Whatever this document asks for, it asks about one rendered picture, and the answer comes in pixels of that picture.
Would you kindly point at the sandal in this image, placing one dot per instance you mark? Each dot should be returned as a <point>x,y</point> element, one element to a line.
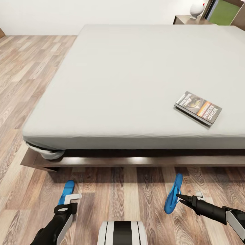
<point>172,199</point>
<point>66,191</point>

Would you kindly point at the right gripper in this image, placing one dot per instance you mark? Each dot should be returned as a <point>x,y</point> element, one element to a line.
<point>200,207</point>

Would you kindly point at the nightstand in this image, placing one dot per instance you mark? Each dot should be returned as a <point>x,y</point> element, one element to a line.
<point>186,20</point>

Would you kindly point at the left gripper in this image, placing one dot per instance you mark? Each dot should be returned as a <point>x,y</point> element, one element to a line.
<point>72,206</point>

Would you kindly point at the hardback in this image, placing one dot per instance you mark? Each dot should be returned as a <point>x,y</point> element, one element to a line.
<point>199,108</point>

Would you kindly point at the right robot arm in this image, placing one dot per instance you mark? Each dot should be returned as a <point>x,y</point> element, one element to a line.
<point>235,217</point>

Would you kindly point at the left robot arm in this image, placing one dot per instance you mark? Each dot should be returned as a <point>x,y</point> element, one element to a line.
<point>54,232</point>

